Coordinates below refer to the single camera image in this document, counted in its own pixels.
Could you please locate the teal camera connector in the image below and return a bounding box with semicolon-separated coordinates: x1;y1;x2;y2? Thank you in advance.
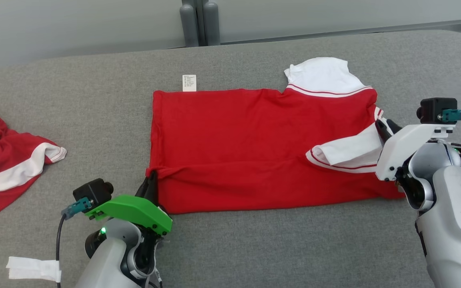
438;109;461;124
61;197;94;220

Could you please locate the teal left camera connector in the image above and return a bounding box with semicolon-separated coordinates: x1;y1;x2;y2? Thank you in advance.
61;197;94;220

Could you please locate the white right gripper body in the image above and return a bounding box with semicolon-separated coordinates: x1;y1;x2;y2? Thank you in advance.
376;124;455;181

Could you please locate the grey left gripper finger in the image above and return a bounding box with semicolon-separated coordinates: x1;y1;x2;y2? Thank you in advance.
136;176;153;199
150;171;160;207

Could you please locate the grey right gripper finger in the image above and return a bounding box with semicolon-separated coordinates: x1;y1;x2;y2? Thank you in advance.
376;119;392;143
386;119;403;135

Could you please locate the white tape strip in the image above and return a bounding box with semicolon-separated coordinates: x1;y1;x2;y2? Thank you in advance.
6;256;62;283

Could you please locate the red shirt with white sleeves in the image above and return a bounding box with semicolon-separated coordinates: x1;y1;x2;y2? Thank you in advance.
146;57;405;214

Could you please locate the red garment with white band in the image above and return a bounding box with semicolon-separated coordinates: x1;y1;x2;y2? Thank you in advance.
0;104;67;229

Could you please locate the teal right camera connector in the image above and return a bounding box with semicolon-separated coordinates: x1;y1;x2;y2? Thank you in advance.
438;109;461;124

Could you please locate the black left camera cable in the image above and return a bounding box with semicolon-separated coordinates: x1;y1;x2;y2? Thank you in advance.
56;214;68;288

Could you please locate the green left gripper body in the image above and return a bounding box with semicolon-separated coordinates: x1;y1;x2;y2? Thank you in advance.
84;194;173;235

